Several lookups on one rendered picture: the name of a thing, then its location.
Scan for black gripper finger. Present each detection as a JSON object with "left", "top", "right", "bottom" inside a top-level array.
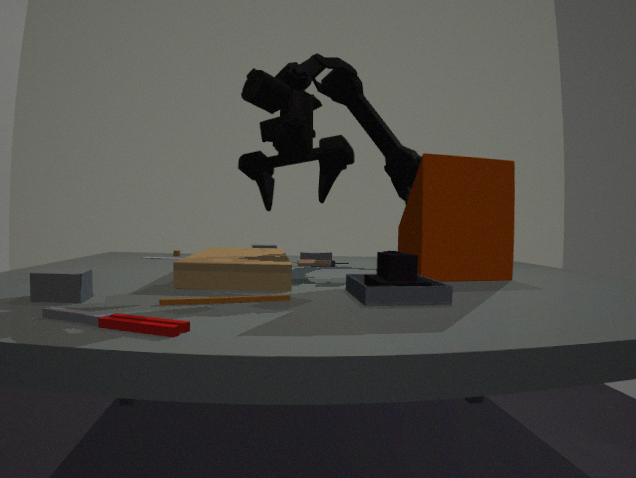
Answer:
[
  {"left": 318, "top": 151, "right": 347, "bottom": 203},
  {"left": 244, "top": 165, "right": 274, "bottom": 211}
]

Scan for orange-brown thin flat bar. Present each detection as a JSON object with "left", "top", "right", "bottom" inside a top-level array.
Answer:
[{"left": 160, "top": 295, "right": 290, "bottom": 305}]

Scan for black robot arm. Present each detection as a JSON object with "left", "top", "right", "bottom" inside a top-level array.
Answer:
[{"left": 241, "top": 54, "right": 422, "bottom": 205}]

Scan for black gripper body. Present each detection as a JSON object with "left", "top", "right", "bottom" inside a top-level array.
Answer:
[{"left": 238, "top": 115, "right": 355, "bottom": 181}]

